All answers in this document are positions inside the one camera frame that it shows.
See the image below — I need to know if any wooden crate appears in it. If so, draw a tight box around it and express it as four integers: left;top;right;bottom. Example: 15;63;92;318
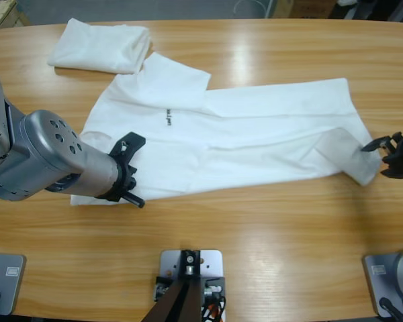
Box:
0;0;32;31

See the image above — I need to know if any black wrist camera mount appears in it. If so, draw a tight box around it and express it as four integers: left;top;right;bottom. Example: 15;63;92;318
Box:
107;131;146;166

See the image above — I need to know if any white t-shirt with black print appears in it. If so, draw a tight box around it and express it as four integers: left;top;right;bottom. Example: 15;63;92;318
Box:
70;52;382;207

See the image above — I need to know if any folded white t-shirt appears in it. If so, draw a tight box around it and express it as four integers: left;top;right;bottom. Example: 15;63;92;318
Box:
46;18;152;75

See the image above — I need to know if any dark camera stand post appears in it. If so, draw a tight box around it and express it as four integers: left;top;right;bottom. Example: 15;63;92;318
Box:
143;248;203;322

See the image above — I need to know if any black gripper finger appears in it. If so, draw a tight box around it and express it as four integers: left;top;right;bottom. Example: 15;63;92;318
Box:
361;138;387;154

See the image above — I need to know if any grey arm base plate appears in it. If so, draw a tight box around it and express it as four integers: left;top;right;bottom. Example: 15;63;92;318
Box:
361;248;403;319
0;252;27;316

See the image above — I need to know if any brown cardboard box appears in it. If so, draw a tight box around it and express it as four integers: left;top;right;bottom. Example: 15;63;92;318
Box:
273;0;335;19

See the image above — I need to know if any white mounting block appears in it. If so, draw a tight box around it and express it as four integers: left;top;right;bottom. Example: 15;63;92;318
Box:
159;248;225;280

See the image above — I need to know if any orange cable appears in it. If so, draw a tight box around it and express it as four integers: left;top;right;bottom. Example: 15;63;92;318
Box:
201;297;226;322

